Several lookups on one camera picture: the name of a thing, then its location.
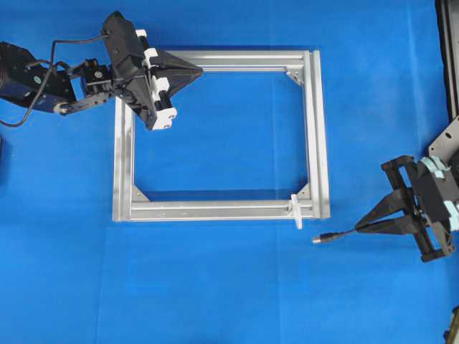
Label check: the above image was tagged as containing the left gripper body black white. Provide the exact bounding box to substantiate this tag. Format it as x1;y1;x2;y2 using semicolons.
110;29;177;130

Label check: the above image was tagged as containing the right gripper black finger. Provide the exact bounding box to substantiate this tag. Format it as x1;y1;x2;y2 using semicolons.
356;216;425;235
355;188;415;227

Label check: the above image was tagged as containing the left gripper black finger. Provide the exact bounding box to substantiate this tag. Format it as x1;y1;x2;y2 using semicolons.
152;71;203;102
153;49;203;77

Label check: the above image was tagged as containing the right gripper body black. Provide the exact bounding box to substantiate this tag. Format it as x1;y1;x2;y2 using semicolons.
380;156;458;262

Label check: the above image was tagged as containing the black USB cable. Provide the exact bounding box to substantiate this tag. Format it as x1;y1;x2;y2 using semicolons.
312;227;359;246

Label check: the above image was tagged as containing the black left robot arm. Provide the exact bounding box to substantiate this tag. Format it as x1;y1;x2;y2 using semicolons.
1;29;203;130

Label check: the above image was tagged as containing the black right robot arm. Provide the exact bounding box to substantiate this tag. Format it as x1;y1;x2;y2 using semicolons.
355;156;458;262

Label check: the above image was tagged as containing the white zip tie loop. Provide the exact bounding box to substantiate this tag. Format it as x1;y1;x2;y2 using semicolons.
288;194;303;229

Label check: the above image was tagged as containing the blue table cloth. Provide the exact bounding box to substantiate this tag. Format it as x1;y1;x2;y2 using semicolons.
1;1;458;343

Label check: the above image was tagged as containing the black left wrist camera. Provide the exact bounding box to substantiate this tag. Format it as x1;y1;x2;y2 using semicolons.
102;11;144;78

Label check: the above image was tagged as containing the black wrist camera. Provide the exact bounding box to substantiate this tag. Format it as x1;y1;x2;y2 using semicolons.
413;156;455;223
102;11;144;78

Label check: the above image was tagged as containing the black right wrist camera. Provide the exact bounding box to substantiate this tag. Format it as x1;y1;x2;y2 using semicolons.
413;156;455;223

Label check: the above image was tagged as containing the grey metal base plate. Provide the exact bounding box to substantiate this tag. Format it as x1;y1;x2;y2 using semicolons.
428;117;459;163

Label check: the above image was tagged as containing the black left camera cable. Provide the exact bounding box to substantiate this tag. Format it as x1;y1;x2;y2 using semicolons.
0;32;108;128

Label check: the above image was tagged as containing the aluminium extrusion frame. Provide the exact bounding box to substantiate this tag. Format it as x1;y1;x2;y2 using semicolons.
112;50;330;222

